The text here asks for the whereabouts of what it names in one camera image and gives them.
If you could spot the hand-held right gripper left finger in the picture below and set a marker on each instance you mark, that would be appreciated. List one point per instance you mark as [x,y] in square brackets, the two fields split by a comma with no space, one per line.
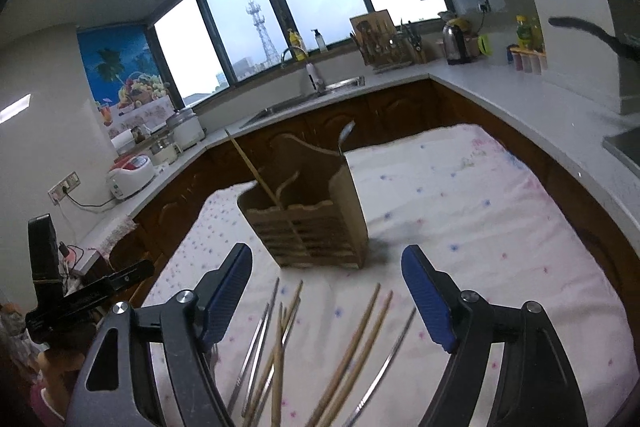
[227,294]

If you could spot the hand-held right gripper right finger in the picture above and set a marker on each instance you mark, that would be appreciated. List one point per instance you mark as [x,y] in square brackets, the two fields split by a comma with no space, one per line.
[425,299]

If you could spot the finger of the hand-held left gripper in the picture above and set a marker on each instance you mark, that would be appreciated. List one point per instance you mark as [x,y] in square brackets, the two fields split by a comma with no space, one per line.
[117,282]

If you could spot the wooden chopstick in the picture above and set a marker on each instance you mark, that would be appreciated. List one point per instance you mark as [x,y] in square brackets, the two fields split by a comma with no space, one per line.
[286,337]
[287,319]
[252,174]
[277,382]
[350,342]
[365,352]

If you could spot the wooden utensil holder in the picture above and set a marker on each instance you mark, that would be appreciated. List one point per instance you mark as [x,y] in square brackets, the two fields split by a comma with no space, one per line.
[340,217]

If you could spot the person's left hand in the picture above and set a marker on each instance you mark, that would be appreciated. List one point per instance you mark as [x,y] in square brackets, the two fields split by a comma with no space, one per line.
[62,364]

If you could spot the lace cloth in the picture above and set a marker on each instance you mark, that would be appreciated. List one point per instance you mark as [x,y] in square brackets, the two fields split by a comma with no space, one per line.
[112,234]

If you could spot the white floral tablecloth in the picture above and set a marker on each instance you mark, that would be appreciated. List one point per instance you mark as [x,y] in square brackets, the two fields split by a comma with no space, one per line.
[450,217]

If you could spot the red and white rice cooker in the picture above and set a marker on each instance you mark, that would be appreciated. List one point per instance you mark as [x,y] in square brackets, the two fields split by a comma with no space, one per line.
[130,177]

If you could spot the small white appliance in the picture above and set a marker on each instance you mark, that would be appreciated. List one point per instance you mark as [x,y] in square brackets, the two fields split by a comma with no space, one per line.
[164,151]

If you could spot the white roll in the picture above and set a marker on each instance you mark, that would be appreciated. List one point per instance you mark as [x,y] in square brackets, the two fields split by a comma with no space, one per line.
[122,142]

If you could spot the metal spoon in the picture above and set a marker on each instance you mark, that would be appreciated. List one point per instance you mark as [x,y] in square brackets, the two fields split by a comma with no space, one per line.
[346,134]

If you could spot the brown base cabinets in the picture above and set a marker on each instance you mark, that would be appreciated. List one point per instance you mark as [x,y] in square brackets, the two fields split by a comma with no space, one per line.
[350,112]

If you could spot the grey kitchen counter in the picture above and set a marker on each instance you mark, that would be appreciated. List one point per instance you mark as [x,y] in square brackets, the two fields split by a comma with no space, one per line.
[500,82]

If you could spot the chrome kitchen faucet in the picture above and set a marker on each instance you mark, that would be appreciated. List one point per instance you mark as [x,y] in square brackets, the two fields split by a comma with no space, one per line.
[313,77]

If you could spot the utensil drying rack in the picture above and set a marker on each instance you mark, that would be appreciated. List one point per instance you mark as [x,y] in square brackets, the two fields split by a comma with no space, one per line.
[387,54]

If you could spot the knife block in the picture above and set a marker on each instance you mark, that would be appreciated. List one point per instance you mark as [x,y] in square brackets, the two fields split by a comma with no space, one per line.
[416,47]

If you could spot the steel gas stove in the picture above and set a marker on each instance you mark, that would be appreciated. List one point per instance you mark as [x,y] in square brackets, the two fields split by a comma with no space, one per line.
[625,144]

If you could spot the spice jar set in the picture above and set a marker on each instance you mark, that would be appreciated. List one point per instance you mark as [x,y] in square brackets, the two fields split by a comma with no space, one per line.
[525,62]

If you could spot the steel electric kettle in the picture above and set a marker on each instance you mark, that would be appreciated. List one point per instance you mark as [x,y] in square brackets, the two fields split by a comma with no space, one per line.
[455,42]

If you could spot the green plastic object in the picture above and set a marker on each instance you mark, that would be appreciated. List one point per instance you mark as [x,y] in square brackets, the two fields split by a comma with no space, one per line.
[483,45]

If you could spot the yellow dish soap bottle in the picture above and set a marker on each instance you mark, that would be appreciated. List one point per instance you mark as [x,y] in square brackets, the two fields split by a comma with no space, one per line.
[296,41]

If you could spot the kitchen window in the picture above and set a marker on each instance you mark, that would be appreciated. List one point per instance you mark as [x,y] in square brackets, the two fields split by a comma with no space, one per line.
[240,32]

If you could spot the white pump bottle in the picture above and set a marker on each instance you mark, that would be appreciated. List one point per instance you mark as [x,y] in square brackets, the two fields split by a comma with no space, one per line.
[319,42]

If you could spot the yellow oil bottle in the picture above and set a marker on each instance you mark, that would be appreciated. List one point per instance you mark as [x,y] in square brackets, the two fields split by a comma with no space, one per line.
[524,34]

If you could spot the wooden cutting board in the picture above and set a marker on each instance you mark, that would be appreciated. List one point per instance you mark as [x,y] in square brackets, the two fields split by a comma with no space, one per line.
[372,19]

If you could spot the black frying pan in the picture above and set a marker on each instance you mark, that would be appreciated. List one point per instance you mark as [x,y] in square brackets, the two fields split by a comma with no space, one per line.
[590,29]

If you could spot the wall socket strip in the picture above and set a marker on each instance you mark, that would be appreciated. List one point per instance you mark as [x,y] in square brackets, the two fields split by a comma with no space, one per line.
[62,188]

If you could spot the blue fruit wall poster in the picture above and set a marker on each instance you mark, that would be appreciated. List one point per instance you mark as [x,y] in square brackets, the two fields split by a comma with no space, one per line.
[115,72]

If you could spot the white wall outlet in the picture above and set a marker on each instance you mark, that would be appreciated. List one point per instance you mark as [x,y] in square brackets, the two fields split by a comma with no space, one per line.
[483,4]

